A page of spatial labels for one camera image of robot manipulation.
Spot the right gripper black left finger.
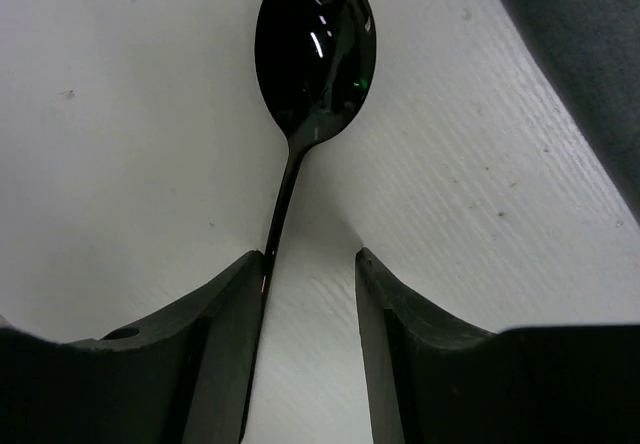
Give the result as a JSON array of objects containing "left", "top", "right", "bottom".
[{"left": 1, "top": 251, "right": 264, "bottom": 443}]

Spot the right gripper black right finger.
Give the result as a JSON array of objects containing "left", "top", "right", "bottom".
[{"left": 355, "top": 249, "right": 639, "bottom": 443}]

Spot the grey striped cloth placemat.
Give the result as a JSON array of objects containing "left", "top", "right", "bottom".
[{"left": 500, "top": 0, "right": 639, "bottom": 215}]

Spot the dark metal spoon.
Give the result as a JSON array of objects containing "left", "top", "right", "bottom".
[{"left": 238, "top": 0, "right": 377, "bottom": 440}]

